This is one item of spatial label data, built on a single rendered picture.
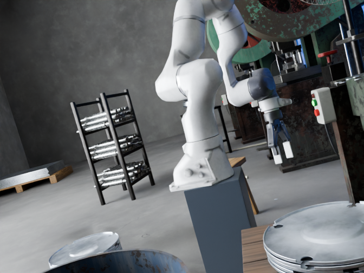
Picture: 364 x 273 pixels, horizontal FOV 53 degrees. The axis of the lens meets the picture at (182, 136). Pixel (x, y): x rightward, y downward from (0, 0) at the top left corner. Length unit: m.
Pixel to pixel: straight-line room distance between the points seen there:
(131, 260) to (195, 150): 0.52
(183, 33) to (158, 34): 6.73
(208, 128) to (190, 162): 0.12
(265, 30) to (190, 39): 1.45
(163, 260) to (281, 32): 2.14
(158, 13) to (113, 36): 1.07
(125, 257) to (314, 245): 0.37
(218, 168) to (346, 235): 0.50
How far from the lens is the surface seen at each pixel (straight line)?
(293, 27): 2.66
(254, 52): 4.36
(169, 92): 1.20
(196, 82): 1.12
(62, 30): 8.37
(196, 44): 1.21
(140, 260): 0.74
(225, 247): 1.22
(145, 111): 7.87
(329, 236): 0.81
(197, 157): 1.17
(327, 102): 1.51
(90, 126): 3.30
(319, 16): 2.71
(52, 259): 1.65
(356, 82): 1.45
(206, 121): 1.16
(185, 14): 1.25
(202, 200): 1.17
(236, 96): 1.51
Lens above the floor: 0.74
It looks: 6 degrees down
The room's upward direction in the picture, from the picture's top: 15 degrees counter-clockwise
